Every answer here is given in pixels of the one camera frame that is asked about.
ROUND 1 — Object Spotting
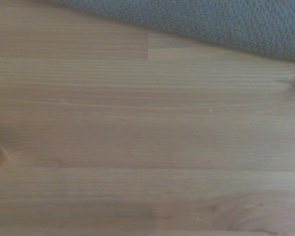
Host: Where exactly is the grey terry cloth towel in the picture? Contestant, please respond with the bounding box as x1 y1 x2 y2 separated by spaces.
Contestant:
46 0 295 65

